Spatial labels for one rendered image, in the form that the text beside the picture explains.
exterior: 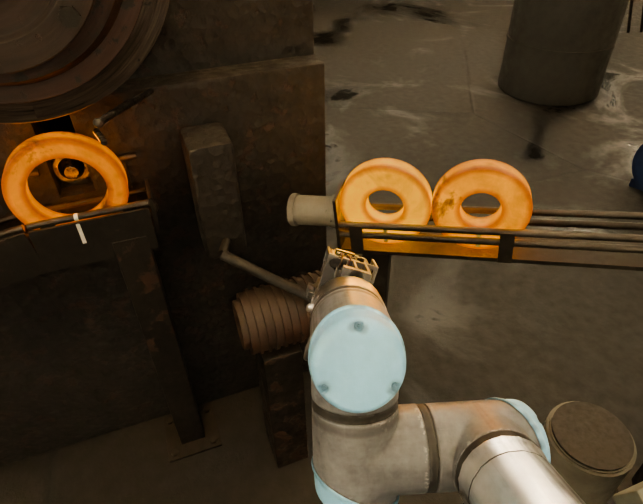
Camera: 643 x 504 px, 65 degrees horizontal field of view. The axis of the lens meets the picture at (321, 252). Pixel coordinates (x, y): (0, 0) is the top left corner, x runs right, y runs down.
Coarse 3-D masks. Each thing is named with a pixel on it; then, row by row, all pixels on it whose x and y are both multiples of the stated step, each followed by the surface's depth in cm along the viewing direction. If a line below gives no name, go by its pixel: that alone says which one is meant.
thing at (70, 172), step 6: (60, 162) 90; (66, 162) 89; (72, 162) 90; (78, 162) 90; (60, 168) 90; (66, 168) 89; (72, 168) 89; (78, 168) 90; (84, 168) 92; (66, 174) 90; (72, 174) 90; (78, 174) 90
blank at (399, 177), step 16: (384, 160) 82; (400, 160) 82; (352, 176) 83; (368, 176) 82; (384, 176) 82; (400, 176) 81; (416, 176) 81; (352, 192) 85; (368, 192) 84; (400, 192) 83; (416, 192) 82; (352, 208) 87; (368, 208) 88; (416, 208) 84; (384, 240) 90; (400, 240) 89
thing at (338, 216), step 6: (342, 180) 90; (342, 186) 89; (336, 192) 87; (336, 198) 85; (336, 204) 85; (336, 210) 86; (336, 216) 86; (342, 216) 90; (336, 222) 87; (336, 228) 88; (342, 228) 91; (348, 228) 95; (336, 234) 89; (342, 240) 91
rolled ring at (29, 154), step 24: (24, 144) 77; (48, 144) 77; (72, 144) 78; (96, 144) 80; (24, 168) 78; (96, 168) 81; (120, 168) 83; (24, 192) 80; (120, 192) 85; (24, 216) 82; (48, 216) 84
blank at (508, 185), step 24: (456, 168) 80; (480, 168) 77; (504, 168) 77; (456, 192) 80; (480, 192) 79; (504, 192) 78; (528, 192) 77; (432, 216) 84; (456, 216) 83; (504, 216) 81; (528, 216) 80
